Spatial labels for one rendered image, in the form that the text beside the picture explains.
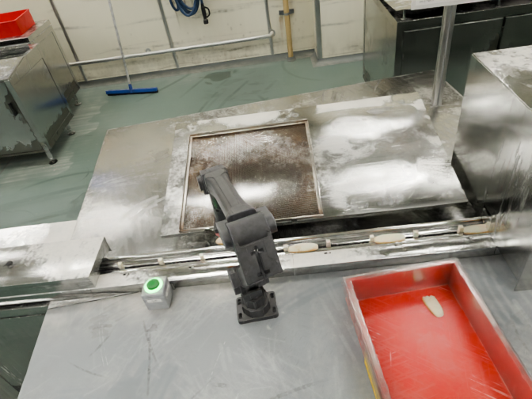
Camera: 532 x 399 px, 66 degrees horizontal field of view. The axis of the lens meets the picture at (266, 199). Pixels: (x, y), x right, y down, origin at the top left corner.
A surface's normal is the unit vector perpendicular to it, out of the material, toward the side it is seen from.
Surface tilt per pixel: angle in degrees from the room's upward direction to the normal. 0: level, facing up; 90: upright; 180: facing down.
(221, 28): 90
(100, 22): 90
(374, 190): 10
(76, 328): 0
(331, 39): 90
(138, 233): 0
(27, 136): 90
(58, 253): 0
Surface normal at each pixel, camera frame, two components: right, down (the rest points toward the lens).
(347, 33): 0.02, 0.65
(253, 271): 0.23, 0.12
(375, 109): -0.13, -0.63
